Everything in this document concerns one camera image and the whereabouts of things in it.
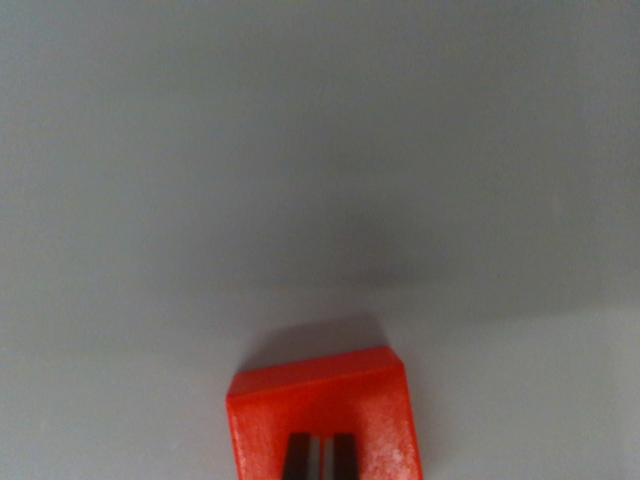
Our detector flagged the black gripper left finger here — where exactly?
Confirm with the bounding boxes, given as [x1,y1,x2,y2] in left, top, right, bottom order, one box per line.
[281,432,322,480]

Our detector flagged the white plastic tray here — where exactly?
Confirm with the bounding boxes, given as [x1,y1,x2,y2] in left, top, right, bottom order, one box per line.
[0,0,640,480]

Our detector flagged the red cube block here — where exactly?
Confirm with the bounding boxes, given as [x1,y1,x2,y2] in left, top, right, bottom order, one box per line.
[225,345,426,480]

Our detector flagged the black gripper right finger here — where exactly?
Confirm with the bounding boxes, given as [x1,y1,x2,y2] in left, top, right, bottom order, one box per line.
[325,432,363,480]

